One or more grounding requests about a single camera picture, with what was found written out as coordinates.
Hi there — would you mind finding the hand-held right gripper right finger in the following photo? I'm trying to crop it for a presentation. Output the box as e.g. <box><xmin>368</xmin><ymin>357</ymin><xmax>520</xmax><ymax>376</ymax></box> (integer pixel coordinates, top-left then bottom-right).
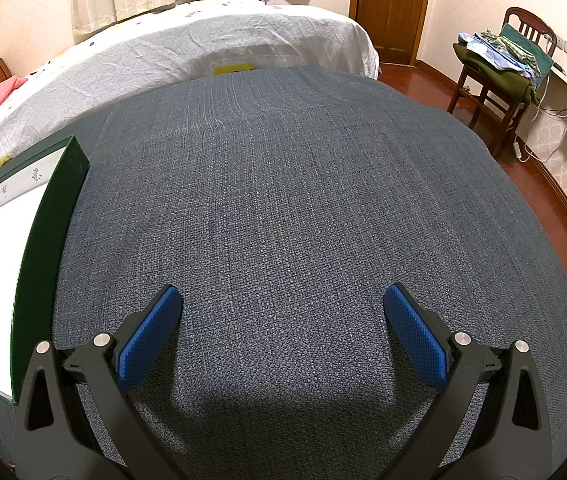
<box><xmin>383</xmin><ymin>282</ymin><xmax>551</xmax><ymax>480</ymax></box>

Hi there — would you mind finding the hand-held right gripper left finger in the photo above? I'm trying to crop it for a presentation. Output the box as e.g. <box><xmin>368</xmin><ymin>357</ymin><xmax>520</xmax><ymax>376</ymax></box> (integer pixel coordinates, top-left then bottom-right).
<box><xmin>16</xmin><ymin>284</ymin><xmax>184</xmax><ymax>480</ymax></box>

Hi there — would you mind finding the green shallow box white lining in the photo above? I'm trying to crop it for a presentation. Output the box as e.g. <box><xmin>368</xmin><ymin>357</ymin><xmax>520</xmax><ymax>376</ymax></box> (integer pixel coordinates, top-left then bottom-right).
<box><xmin>0</xmin><ymin>135</ymin><xmax>90</xmax><ymax>406</ymax></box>

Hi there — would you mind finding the olive green folded garment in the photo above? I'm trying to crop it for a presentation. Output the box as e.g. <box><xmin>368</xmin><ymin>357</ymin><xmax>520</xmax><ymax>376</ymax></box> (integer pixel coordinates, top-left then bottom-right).
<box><xmin>452</xmin><ymin>42</ymin><xmax>537</xmax><ymax>106</ymax></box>

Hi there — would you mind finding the white desk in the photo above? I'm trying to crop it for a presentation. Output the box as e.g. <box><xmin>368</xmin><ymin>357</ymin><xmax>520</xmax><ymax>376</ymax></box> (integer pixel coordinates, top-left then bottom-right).
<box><xmin>516</xmin><ymin>62</ymin><xmax>567</xmax><ymax>163</ymax></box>

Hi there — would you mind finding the pile of light folded clothes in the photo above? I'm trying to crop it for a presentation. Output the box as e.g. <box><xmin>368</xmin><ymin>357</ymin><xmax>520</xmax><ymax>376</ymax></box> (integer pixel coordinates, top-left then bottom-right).
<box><xmin>458</xmin><ymin>30</ymin><xmax>544</xmax><ymax>78</ymax></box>

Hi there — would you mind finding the bed with patterned white sheet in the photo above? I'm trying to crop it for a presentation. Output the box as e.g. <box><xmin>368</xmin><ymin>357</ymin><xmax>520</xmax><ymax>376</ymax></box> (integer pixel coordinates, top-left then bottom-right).
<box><xmin>0</xmin><ymin>0</ymin><xmax>381</xmax><ymax>201</ymax></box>

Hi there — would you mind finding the teal cloth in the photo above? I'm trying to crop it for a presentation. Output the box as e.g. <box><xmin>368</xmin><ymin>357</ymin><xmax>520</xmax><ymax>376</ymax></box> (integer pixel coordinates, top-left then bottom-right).
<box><xmin>501</xmin><ymin>22</ymin><xmax>555</xmax><ymax>78</ymax></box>

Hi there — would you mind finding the wooden door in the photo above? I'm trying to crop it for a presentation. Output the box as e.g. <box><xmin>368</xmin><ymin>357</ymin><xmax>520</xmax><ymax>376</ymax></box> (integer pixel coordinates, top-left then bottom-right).
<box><xmin>349</xmin><ymin>0</ymin><xmax>434</xmax><ymax>66</ymax></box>

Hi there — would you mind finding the wooden chair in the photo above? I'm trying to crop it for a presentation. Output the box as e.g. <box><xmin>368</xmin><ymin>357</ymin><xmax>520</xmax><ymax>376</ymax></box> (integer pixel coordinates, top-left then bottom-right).
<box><xmin>447</xmin><ymin>7</ymin><xmax>557</xmax><ymax>158</ymax></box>

